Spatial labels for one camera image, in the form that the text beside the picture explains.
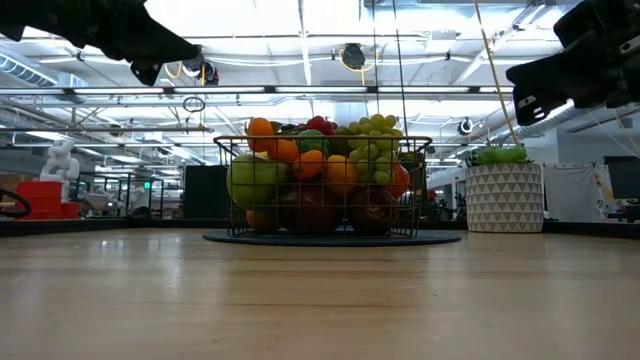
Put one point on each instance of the red and yellow mango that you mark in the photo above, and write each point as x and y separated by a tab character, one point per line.
260	220

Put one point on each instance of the bright green pear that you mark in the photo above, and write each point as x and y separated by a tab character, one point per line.
255	180

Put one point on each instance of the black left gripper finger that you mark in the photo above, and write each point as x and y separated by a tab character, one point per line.
150	72
160	45

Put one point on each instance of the red storage box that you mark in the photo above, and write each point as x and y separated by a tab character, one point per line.
37	200

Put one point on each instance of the dark maroon fruit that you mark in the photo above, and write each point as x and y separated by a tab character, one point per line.
310	210

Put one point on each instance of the tangerine bunch with stem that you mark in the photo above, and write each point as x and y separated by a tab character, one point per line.
260	135

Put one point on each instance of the red grape bunch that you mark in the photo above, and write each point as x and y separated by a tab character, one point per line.
320	125

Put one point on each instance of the long ceiling light bar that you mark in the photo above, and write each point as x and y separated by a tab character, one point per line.
320	89

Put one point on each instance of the black cabinet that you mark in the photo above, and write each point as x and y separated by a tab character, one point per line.
205	192

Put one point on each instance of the white hanging cloth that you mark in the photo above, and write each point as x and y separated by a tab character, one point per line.
575	192

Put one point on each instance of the black monitor screen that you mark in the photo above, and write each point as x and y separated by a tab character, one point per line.
622	177

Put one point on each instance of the green grape bunch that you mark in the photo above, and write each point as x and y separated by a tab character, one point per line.
372	145

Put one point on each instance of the succulent in white patterned pot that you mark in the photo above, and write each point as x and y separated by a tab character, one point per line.
505	200

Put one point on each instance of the yellow orange bell pepper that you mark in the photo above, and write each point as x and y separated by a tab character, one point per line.
340	175

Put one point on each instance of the green lime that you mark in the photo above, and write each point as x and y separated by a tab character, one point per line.
312	140

